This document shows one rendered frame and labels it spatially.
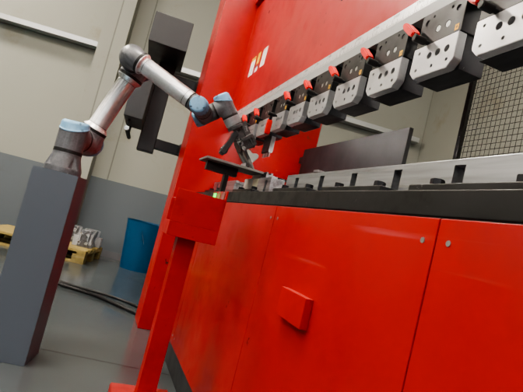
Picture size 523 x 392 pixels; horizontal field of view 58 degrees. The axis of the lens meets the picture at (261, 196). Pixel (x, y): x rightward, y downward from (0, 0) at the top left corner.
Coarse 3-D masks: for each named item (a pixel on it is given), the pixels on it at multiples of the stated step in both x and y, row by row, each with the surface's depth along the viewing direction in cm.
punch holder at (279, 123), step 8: (280, 96) 206; (280, 104) 203; (280, 112) 199; (288, 112) 194; (272, 120) 207; (280, 120) 196; (272, 128) 203; (280, 128) 195; (288, 128) 195; (288, 136) 206
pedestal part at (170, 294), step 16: (176, 240) 156; (192, 240) 155; (176, 256) 154; (176, 272) 154; (176, 288) 154; (160, 304) 152; (176, 304) 154; (160, 320) 152; (160, 336) 152; (160, 352) 152; (144, 368) 151; (160, 368) 152; (144, 384) 151
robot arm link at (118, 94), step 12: (120, 72) 210; (132, 72) 208; (120, 84) 210; (132, 84) 212; (108, 96) 210; (120, 96) 210; (108, 108) 209; (120, 108) 213; (96, 120) 209; (108, 120) 211; (96, 132) 208; (96, 144) 210
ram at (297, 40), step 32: (288, 0) 237; (320, 0) 191; (352, 0) 159; (384, 0) 136; (416, 0) 120; (448, 0) 106; (256, 32) 288; (288, 32) 222; (320, 32) 181; (352, 32) 152; (384, 32) 131; (288, 64) 209; (256, 96) 246
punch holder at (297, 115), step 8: (312, 80) 176; (296, 88) 189; (304, 88) 180; (312, 88) 176; (296, 96) 187; (304, 96) 177; (296, 104) 184; (304, 104) 175; (296, 112) 181; (304, 112) 175; (288, 120) 187; (296, 120) 179; (304, 120) 176; (296, 128) 188; (304, 128) 185; (312, 128) 182
